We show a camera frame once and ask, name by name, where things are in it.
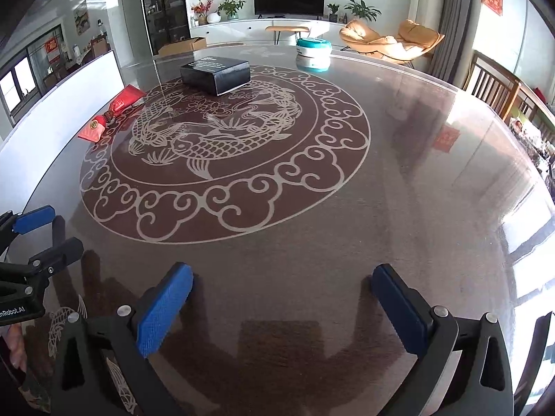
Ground wooden dining chair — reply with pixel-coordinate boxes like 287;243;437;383
462;50;521;124
509;82;555;148

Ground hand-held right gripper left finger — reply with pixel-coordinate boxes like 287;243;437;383
50;262;194;416

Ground red flower arrangement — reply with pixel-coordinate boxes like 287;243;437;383
191;0;214;26

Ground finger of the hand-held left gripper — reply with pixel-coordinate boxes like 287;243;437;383
27;237;85;296
0;207;66;256

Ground grey curtain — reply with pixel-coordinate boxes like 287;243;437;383
429;0;478;85

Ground cardboard box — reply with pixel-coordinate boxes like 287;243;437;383
157;37;207;57

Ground black box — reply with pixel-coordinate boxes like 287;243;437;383
180;55;251;97

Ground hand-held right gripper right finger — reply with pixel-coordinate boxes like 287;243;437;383
370;263;514;416

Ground framed wall painting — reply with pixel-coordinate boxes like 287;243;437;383
74;0;89;36

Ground wooden stool with metal legs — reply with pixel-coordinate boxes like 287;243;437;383
265;25;309;46

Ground person's left hand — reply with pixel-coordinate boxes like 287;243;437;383
0;324;29;374

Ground red packet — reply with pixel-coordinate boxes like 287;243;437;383
78;86;147;144

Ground teal lidded white jar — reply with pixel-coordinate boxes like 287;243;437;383
295;37;332;73

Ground orange lounge chair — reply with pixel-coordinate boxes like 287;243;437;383
339;19;446;67

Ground large leafy potted plant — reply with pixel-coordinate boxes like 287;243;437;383
344;0;382;22

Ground large white storage box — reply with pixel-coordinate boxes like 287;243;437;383
0;50;127;152

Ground dark glass display cabinet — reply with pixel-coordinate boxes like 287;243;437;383
139;0;191;55

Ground black television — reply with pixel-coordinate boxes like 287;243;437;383
254;0;326;19

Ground white television cabinet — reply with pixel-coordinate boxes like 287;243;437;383
191;15;348;48

